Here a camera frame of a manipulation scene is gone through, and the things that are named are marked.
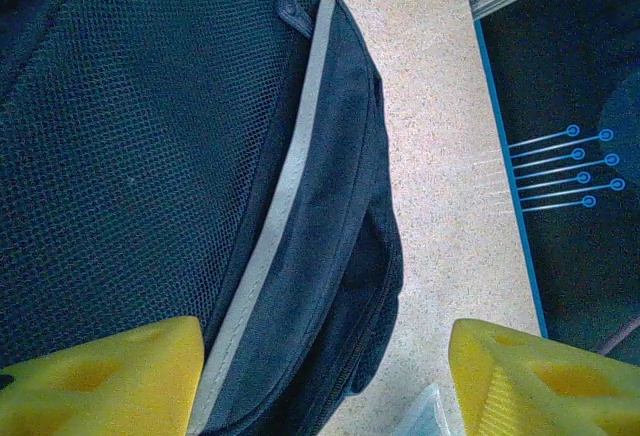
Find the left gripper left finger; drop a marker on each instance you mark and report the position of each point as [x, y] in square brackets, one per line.
[100, 386]

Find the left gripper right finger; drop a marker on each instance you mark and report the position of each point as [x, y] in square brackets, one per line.
[550, 396]

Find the clear plastic pen bag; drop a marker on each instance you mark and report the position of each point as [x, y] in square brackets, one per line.
[435, 416]

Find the navy blue backpack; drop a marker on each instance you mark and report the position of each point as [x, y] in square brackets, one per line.
[150, 156]

